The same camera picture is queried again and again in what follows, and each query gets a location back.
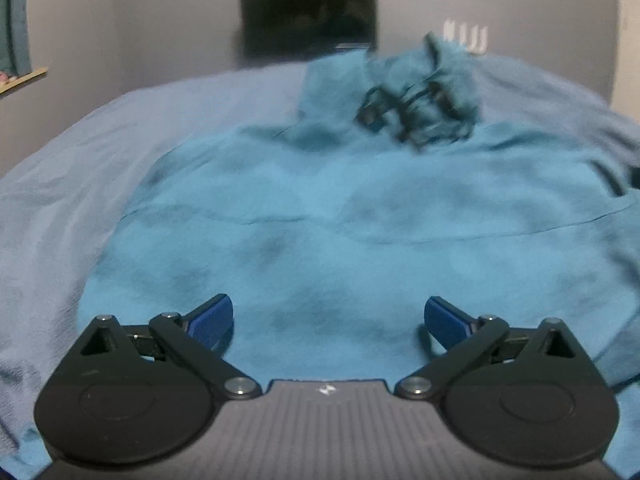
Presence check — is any white router with antennas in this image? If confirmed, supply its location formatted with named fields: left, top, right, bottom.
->
left=442, top=18, right=489, bottom=56

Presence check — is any teal curtain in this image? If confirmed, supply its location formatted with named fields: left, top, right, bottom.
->
left=0, top=0, right=32, bottom=77

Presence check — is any light blue fleece blanket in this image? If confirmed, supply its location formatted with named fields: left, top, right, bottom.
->
left=0, top=52, right=640, bottom=461

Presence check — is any black television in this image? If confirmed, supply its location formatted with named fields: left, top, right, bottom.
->
left=239, top=0, right=378, bottom=60

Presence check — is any teal large garment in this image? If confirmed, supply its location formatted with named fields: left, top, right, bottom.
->
left=0, top=31, right=640, bottom=480

